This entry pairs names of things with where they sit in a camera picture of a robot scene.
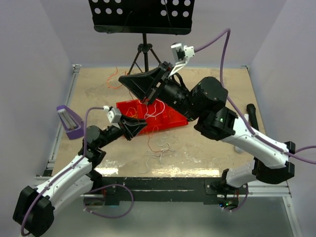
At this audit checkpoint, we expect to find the black music stand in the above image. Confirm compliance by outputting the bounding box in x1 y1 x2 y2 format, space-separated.
89 0 195 73

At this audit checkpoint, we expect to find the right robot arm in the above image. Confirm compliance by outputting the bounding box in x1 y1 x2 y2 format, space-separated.
118 62 295 194

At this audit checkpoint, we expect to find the black microphone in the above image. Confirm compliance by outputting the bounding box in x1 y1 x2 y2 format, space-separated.
246 104 259 130

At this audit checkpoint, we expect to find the yellow thin cable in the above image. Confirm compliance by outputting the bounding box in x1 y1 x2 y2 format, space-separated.
124 106 139 119

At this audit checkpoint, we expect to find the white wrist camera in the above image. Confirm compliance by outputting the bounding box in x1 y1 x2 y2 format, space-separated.
169 42 195 77
103 105 121 124

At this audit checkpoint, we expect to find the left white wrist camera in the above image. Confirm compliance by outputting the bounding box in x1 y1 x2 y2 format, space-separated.
103 105 121 124

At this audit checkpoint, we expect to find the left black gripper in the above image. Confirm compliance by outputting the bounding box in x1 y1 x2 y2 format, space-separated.
98 113 147 149

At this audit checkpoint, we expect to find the white microphone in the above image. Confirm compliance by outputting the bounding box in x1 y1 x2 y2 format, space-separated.
234 113 251 154

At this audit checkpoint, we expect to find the red three-compartment bin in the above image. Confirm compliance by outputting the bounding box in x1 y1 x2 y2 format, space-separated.
116 99 189 134

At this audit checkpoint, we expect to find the purple metronome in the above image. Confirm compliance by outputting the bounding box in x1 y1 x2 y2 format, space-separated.
56 105 84 140

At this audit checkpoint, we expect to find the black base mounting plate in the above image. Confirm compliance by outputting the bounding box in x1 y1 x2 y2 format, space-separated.
90 177 247 205

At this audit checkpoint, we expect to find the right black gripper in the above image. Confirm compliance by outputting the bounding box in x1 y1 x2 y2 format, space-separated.
120 60 202 121

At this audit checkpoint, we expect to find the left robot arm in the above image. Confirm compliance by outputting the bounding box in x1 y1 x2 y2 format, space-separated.
13 116 147 237

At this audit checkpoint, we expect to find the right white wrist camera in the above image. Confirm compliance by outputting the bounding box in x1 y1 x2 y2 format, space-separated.
169 42 195 77

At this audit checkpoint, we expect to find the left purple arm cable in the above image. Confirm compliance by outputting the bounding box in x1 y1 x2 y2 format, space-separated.
20 106 135 235

